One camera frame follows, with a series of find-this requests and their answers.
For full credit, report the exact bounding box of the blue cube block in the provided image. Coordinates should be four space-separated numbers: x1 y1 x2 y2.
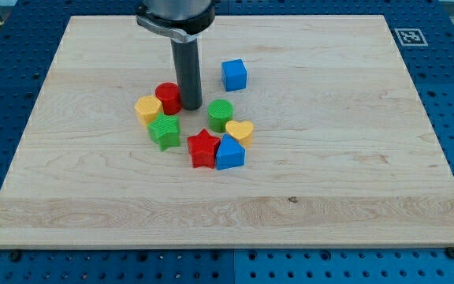
221 59 247 92

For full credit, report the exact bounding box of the white fiducial marker tag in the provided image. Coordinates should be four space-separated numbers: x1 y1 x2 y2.
394 28 428 47

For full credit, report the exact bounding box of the blue triangle block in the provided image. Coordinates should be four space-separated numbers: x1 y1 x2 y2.
216 134 246 170

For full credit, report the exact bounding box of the yellow hexagon block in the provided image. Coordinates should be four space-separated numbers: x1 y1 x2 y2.
134 95 163 126

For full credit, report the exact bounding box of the yellow heart block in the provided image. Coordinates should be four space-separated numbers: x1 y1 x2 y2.
225 120 255 148

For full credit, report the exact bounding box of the light wooden board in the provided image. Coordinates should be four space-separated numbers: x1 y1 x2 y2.
0 15 454 249

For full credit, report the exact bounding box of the green cylinder block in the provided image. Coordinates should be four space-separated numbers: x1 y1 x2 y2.
207 99 234 133

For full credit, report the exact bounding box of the green star block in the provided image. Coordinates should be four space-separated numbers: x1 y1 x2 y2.
147 113 180 151

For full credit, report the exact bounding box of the red star block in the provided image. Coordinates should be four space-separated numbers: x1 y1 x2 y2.
187 129 221 168

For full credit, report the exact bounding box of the red cylinder block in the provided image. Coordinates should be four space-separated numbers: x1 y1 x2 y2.
155 82 182 115

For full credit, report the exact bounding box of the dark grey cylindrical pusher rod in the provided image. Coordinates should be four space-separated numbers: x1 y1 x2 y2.
171 39 203 110

